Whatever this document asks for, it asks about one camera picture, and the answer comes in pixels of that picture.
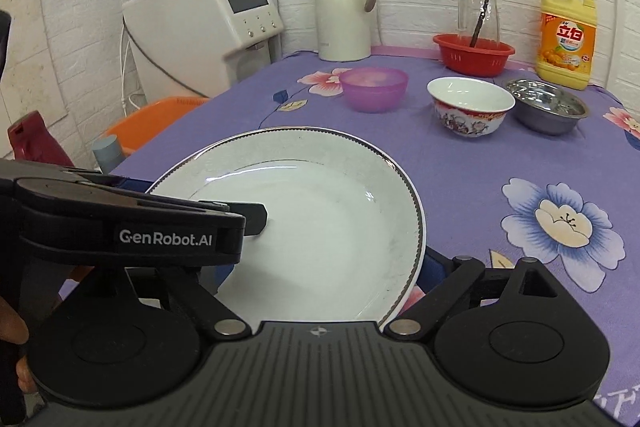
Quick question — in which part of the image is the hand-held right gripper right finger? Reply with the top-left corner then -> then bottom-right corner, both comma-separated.
385,248 -> 560,339

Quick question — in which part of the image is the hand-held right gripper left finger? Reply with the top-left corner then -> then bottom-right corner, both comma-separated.
92,263 -> 251,339

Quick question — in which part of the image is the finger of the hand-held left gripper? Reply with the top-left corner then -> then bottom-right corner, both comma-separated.
227,202 -> 269,238

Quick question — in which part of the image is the white plate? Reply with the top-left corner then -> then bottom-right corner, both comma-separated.
145,125 -> 427,333

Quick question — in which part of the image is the white ceramic bowl red pattern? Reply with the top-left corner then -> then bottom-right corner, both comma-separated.
426,76 -> 516,138

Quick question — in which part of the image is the purple plastic bowl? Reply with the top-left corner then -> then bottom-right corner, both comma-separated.
339,67 -> 409,114

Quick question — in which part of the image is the stainless steel bowl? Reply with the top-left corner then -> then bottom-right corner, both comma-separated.
502,78 -> 590,136

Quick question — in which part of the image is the person's left hand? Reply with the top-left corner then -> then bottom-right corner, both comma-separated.
0,296 -> 37,394

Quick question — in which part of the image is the grey-blue cup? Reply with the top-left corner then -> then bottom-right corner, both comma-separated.
97,134 -> 125,175

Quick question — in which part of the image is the red thermos bottle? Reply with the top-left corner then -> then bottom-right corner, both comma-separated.
7,111 -> 76,168

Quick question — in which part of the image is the orange plastic basin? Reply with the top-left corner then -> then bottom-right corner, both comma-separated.
105,97 -> 211,158

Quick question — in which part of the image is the beige stone board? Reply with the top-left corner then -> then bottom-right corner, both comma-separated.
0,0 -> 68,158

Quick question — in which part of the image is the white water dispenser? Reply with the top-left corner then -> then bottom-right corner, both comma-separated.
122,0 -> 285,105

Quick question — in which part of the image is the black appliance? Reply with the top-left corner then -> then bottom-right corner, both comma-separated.
0,11 -> 13,75

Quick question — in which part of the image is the red plastic colander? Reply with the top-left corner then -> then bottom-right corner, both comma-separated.
432,33 -> 516,78

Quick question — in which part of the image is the cream thermos jug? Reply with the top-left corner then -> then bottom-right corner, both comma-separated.
315,0 -> 377,62

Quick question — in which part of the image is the yellow dish soap bottle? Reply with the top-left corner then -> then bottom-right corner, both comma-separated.
536,0 -> 599,90

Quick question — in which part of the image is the glass carafe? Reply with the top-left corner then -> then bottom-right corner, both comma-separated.
456,0 -> 501,45

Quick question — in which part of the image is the black straw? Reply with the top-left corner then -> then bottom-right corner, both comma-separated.
469,0 -> 499,48

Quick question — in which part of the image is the white power cable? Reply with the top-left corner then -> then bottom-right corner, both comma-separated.
120,27 -> 147,112

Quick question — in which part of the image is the grey cable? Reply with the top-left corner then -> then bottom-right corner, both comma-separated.
125,27 -> 226,94

